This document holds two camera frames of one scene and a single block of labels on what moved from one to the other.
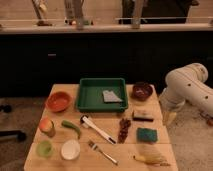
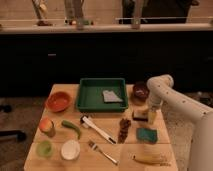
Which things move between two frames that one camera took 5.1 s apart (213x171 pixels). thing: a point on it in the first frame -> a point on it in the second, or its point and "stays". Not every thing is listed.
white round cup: [70, 149] stays
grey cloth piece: [109, 96] stays
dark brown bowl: [142, 91] stays
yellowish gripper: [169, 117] -> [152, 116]
